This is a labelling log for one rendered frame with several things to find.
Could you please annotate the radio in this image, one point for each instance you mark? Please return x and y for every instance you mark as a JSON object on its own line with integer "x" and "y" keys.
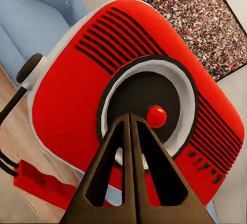
{"x": 124, "y": 58}

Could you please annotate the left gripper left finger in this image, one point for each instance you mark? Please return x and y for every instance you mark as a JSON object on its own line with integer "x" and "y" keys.
{"x": 86, "y": 206}

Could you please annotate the sofa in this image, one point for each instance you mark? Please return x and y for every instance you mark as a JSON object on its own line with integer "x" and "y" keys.
{"x": 28, "y": 27}

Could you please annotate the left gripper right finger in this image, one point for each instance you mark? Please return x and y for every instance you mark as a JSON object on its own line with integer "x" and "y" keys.
{"x": 179, "y": 203}

